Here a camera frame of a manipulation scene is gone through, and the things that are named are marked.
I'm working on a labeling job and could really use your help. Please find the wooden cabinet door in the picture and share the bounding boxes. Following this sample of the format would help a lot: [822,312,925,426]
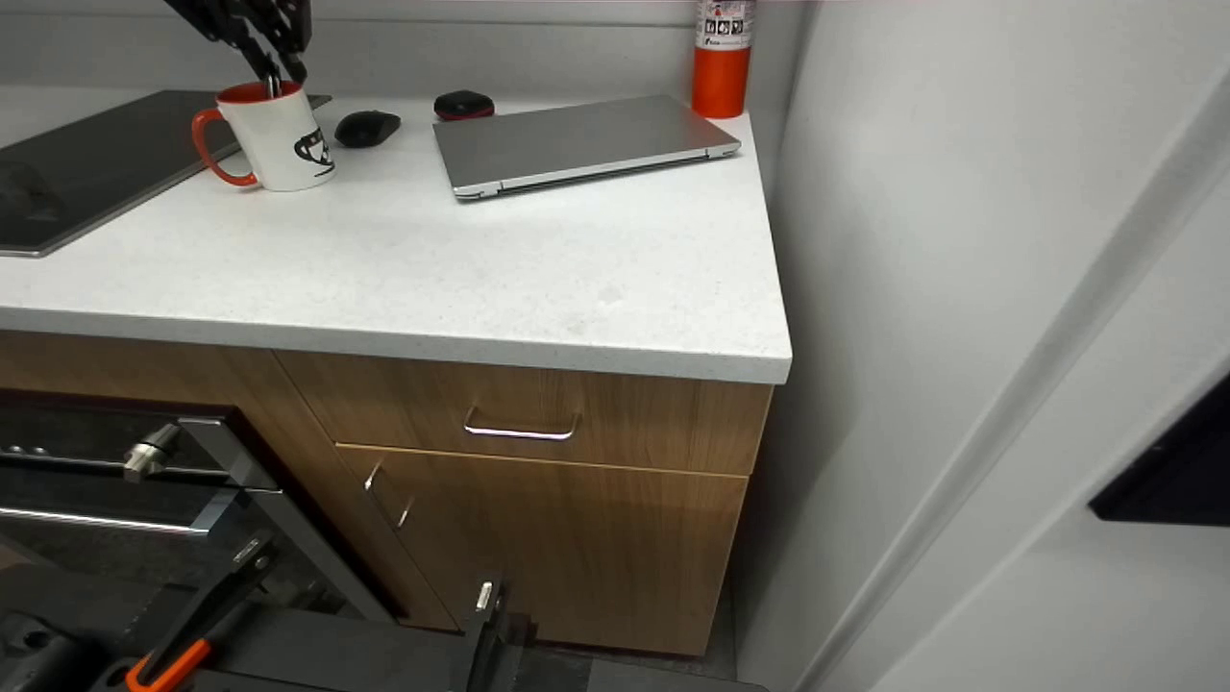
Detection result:
[336,441,752,662]

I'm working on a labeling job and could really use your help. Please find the black wall panel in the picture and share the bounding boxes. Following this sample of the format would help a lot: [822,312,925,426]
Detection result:
[1083,370,1230,527]

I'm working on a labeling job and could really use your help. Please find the black computer mouse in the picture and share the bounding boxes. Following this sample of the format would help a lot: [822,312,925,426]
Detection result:
[330,108,405,156]

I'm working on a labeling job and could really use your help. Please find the black clamp with silver knob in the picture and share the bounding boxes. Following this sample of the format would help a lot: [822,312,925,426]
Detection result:
[458,576,537,692]

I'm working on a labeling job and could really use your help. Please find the silver drawer handle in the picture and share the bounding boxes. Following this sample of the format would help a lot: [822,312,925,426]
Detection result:
[462,405,579,448]

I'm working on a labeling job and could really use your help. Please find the white mug with red handle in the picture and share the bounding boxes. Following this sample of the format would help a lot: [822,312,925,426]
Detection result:
[187,79,342,197]

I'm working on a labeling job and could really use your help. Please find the silver cabinet door handle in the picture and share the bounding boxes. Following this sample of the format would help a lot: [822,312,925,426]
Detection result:
[359,458,419,531]

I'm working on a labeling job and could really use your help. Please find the wooden cabinet drawer front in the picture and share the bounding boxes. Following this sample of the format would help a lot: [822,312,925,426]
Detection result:
[272,355,778,482]

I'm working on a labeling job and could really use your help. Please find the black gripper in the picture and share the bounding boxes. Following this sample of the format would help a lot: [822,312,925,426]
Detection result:
[163,0,314,89]

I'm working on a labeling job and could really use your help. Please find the silver closed laptop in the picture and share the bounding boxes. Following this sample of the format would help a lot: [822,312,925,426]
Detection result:
[431,94,745,207]

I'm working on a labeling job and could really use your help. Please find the black clamp with orange handle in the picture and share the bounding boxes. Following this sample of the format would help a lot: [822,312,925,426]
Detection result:
[89,541,281,692]

